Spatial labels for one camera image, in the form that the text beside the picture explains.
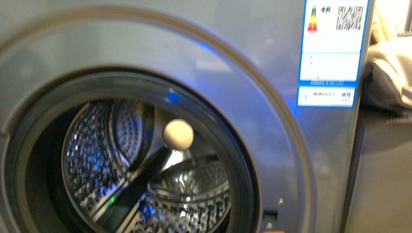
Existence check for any silver front-load washing machine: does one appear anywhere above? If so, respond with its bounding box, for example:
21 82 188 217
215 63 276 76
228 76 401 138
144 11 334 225
0 0 374 233

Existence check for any white ball in drum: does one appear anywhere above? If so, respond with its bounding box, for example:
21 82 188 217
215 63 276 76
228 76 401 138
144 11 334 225
162 119 194 150

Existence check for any blue white energy label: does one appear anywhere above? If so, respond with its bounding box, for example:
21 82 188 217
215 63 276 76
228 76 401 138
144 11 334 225
297 0 369 108

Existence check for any beige cloth pile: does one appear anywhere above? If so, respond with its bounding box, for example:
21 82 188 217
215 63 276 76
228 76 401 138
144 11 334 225
360 9 412 116

